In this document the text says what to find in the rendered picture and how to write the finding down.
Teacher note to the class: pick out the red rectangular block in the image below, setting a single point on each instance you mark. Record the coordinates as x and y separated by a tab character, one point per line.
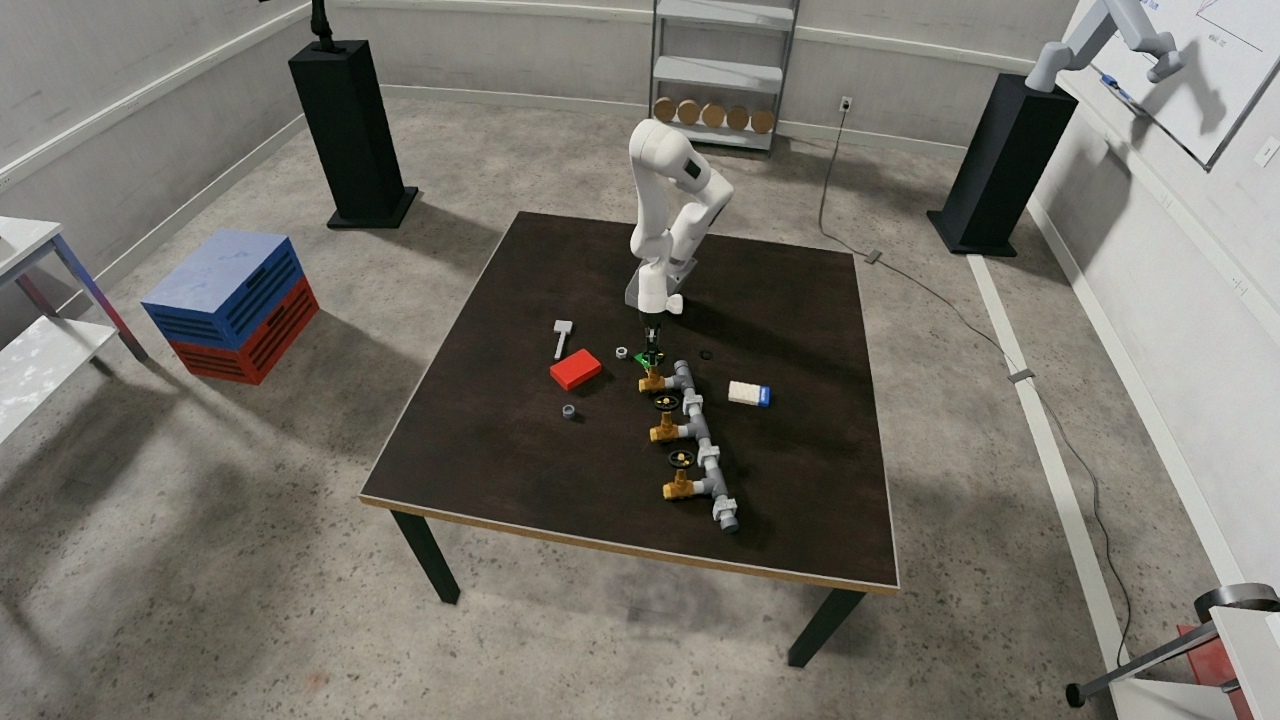
575	369

